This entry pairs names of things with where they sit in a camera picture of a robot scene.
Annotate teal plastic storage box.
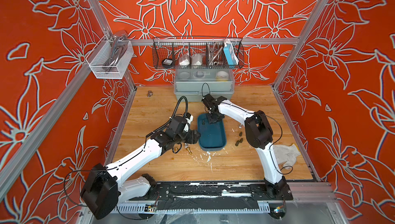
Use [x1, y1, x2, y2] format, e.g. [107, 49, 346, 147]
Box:
[197, 114, 227, 152]

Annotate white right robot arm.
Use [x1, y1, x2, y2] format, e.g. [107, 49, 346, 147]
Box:
[202, 94, 288, 199]

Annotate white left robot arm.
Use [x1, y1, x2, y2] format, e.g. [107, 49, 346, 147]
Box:
[80, 110, 200, 219]

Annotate blue white box in basket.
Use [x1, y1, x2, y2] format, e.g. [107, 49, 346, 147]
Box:
[223, 39, 239, 65]

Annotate grey plastic lidded container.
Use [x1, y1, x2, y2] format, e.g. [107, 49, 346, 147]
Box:
[174, 69, 235, 102]

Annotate metal tongs in basket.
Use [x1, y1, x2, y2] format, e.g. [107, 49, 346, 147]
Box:
[206, 42, 223, 66]

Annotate white cloth on table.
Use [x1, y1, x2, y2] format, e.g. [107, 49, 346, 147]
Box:
[273, 144, 301, 167]

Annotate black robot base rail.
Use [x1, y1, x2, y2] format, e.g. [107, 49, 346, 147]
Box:
[129, 182, 294, 213]

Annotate black wire wall basket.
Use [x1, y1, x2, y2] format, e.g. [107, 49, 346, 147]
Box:
[152, 36, 244, 70]

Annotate white mesh wall basket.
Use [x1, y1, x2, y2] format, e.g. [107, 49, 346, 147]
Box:
[85, 40, 134, 79]

